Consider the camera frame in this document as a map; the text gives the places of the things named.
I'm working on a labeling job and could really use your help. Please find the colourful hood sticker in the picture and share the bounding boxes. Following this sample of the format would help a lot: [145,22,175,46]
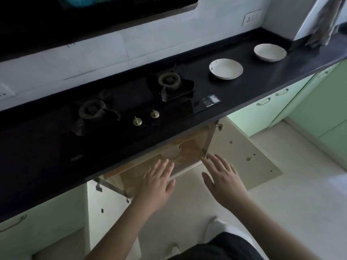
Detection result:
[64,0,109,7]

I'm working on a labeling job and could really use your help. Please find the pale green sink cupboard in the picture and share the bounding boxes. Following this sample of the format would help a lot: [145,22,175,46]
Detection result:
[284,59,347,171]

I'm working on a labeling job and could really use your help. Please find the person's left forearm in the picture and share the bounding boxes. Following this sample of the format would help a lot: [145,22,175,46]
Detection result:
[85,199,154,260]

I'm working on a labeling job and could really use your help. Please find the narrow pale green corner cupboard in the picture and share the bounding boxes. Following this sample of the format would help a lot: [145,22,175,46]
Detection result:
[270,61,341,129]

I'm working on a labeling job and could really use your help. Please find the person's right hand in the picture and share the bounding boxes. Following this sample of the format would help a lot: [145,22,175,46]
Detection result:
[202,153,250,212]

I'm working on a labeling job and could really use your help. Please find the person's white trousers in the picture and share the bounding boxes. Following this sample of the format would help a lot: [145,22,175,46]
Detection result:
[205,217,255,250]

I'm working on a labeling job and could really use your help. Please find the grey hanging towel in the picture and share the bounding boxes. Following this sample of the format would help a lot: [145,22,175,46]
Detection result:
[305,0,345,48]

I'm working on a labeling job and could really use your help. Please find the person's left hand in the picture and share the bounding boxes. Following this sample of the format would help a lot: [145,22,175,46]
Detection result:
[134,159,176,214]

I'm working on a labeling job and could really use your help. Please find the white plate with cartoon print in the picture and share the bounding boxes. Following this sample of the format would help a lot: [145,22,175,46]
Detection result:
[209,58,244,81]
[253,43,287,62]

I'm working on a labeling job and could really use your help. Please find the black glass gas stove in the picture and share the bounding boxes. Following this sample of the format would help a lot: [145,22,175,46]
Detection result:
[58,65,222,171]

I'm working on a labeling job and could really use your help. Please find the pale green cabinet door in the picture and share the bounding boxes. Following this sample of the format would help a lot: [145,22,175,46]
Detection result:
[206,116,284,191]
[86,181,141,260]

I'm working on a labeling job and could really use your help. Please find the dark stove label sticker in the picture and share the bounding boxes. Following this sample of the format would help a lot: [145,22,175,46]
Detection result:
[202,94,220,107]

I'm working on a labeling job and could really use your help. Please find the black range hood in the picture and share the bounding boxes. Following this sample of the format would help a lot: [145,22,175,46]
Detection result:
[0,0,200,62]

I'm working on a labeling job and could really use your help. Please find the small white wall socket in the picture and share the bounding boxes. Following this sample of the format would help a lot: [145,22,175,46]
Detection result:
[0,83,16,101]

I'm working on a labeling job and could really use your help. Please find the person's right forearm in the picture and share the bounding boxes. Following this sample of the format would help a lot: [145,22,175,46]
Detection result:
[232,197,322,260]

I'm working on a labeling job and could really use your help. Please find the person's black shirt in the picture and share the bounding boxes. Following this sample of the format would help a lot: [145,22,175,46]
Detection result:
[168,231,265,260]

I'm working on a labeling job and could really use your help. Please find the black countertop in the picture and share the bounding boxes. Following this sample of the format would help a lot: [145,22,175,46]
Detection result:
[0,27,347,224]

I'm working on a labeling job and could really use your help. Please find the wide white wall socket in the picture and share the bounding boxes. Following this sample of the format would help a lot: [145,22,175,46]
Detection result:
[241,9,263,26]

